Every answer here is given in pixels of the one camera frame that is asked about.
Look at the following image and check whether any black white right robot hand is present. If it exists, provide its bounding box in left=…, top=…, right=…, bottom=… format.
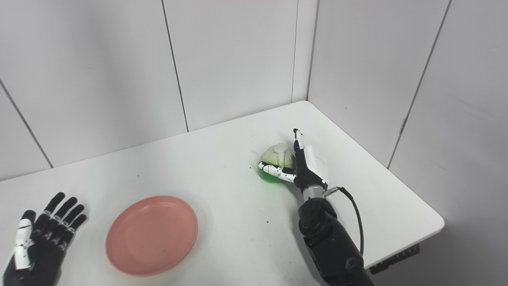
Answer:
left=258, top=128, right=330, bottom=190

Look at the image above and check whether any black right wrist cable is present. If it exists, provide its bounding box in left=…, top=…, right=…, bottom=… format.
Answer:
left=323, top=186, right=365, bottom=257

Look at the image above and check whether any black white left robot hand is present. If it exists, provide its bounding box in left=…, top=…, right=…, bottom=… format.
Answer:
left=2, top=192, right=87, bottom=286

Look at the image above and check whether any black under-table bracket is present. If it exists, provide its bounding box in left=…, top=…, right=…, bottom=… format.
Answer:
left=369, top=244, right=420, bottom=274

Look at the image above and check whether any pink round plate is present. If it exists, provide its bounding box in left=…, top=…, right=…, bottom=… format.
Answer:
left=105, top=195, right=199, bottom=276

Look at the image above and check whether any green white toy cabbage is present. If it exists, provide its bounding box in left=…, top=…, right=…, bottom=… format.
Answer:
left=258, top=143, right=296, bottom=184

